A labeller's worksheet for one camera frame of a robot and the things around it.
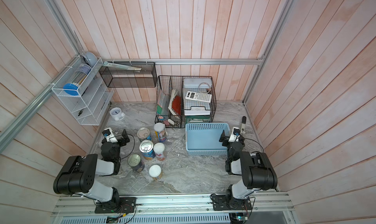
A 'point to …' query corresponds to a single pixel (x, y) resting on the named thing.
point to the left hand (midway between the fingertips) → (119, 132)
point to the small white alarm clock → (116, 112)
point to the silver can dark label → (134, 161)
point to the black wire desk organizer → (182, 99)
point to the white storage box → (198, 82)
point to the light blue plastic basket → (202, 139)
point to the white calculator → (199, 97)
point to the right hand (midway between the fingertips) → (231, 130)
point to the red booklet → (176, 103)
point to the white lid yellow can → (154, 171)
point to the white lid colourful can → (159, 128)
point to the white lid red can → (159, 148)
